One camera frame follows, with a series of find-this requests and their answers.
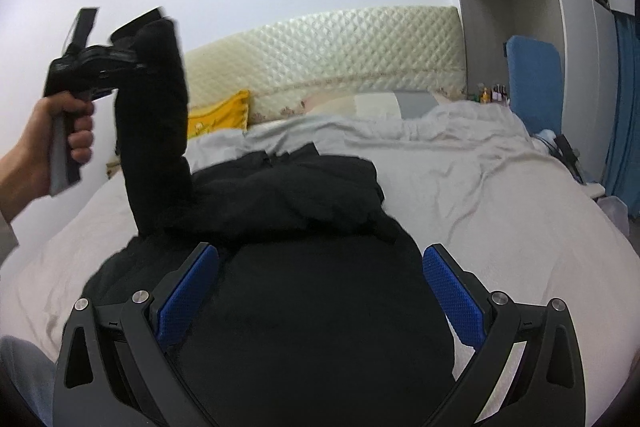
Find cream quilted headboard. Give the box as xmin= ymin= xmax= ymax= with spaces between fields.
xmin=182 ymin=5 xmax=466 ymax=125

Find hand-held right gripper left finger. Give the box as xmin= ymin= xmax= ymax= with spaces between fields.
xmin=52 ymin=243 xmax=221 ymax=427

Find person's left forearm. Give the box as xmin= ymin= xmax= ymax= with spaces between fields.
xmin=0 ymin=134 xmax=51 ymax=228

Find grey and white pillow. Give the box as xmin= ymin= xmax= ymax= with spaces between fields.
xmin=352 ymin=91 xmax=441 ymax=120

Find white bed duvet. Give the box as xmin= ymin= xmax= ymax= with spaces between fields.
xmin=0 ymin=99 xmax=640 ymax=427

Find black device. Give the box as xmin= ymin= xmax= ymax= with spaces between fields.
xmin=552 ymin=133 xmax=585 ymax=184

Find blue curtain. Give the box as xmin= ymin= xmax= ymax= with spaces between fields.
xmin=602 ymin=12 xmax=640 ymax=208

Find small bottles on nightstand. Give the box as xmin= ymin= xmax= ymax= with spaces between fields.
xmin=470 ymin=83 xmax=510 ymax=104

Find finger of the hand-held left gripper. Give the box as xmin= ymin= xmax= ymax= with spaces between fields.
xmin=110 ymin=6 xmax=173 ymax=58

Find white plastic container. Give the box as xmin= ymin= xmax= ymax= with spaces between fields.
xmin=597 ymin=196 xmax=628 ymax=233

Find blue padded chair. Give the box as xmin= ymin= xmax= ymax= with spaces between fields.
xmin=501 ymin=35 xmax=565 ymax=138

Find person's grey trouser leg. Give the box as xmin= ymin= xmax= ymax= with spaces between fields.
xmin=0 ymin=336 xmax=57 ymax=427

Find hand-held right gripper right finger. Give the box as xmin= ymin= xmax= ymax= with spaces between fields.
xmin=422 ymin=243 xmax=587 ymax=427

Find black garment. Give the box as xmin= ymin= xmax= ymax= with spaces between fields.
xmin=82 ymin=19 xmax=457 ymax=427

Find person's left hand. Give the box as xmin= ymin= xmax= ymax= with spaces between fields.
xmin=22 ymin=93 xmax=97 ymax=168

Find floral pillow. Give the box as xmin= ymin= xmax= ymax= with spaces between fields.
xmin=250 ymin=89 xmax=361 ymax=125

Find yellow pillow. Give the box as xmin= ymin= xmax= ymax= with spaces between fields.
xmin=186 ymin=90 xmax=251 ymax=142

